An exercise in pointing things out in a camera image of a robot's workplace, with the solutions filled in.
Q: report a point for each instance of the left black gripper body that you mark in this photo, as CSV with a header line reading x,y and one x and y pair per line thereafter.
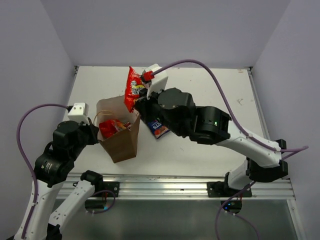
x,y
87,135

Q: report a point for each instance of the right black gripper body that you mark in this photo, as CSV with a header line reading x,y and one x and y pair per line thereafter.
x,y
147,110

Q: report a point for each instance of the blue Burts chips bag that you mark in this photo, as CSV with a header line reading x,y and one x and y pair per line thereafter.
x,y
157,129

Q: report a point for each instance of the red Doritos bag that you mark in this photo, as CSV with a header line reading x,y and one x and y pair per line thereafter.
x,y
108,128

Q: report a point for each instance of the small red snack bag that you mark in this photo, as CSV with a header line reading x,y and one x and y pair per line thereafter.
x,y
133,87

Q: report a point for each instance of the brown paper bag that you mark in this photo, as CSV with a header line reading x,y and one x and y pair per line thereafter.
x,y
124,144

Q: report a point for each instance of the red candy bag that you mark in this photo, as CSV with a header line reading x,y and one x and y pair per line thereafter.
x,y
121,126

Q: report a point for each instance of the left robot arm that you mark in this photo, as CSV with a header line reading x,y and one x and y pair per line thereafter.
x,y
41,221

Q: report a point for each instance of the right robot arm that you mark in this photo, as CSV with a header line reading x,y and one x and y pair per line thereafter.
x,y
208,125

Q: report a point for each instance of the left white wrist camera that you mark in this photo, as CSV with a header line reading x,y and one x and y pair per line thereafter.
x,y
78,112

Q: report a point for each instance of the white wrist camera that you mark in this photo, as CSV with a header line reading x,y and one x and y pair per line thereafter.
x,y
157,83
78,112

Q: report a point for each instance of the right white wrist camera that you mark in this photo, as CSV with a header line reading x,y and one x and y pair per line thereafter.
x,y
157,83

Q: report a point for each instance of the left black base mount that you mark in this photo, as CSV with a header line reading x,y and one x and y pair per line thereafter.
x,y
104,198

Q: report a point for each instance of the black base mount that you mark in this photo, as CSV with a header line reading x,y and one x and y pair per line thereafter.
x,y
219,189
104,198

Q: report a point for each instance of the aluminium rail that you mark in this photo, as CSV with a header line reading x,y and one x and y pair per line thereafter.
x,y
156,187

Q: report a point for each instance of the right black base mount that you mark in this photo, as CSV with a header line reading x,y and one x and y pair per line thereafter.
x,y
219,189

